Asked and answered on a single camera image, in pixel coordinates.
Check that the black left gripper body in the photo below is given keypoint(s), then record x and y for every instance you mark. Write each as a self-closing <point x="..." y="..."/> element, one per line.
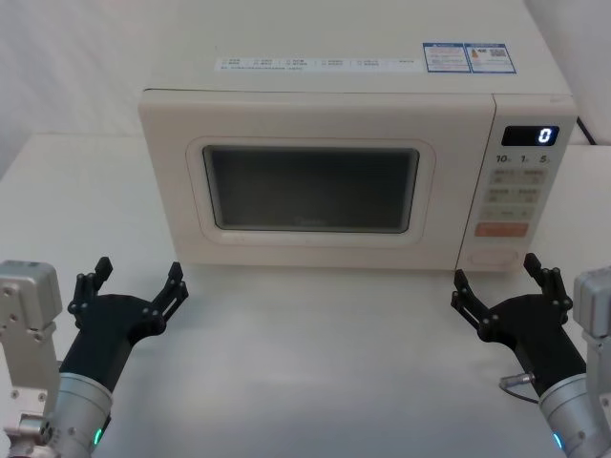
<point x="105" y="329"/>

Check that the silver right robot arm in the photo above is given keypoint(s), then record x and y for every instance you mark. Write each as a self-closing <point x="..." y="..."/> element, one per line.
<point x="589" y="381"/>

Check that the cream microwave oven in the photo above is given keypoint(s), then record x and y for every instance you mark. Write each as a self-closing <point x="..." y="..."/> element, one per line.
<point x="305" y="114"/>

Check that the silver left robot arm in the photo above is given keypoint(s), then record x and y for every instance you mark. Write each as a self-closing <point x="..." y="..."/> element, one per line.
<point x="71" y="410"/>

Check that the oven control panel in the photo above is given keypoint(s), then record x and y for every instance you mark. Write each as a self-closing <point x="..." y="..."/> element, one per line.
<point x="518" y="191"/>

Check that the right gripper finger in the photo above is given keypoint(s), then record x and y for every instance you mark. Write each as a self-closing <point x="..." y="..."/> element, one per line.
<point x="472" y="307"/>
<point x="551" y="286"/>

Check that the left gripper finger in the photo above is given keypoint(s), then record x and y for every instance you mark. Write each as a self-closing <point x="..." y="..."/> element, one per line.
<point x="86" y="291"/>
<point x="168" y="298"/>

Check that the white table cloth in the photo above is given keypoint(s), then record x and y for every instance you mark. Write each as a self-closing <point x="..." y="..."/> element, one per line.
<point x="305" y="362"/>

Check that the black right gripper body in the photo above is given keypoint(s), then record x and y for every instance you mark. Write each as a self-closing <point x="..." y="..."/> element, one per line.
<point x="534" y="334"/>

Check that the white curtain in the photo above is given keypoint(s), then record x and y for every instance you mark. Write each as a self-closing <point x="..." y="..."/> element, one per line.
<point x="71" y="62"/>

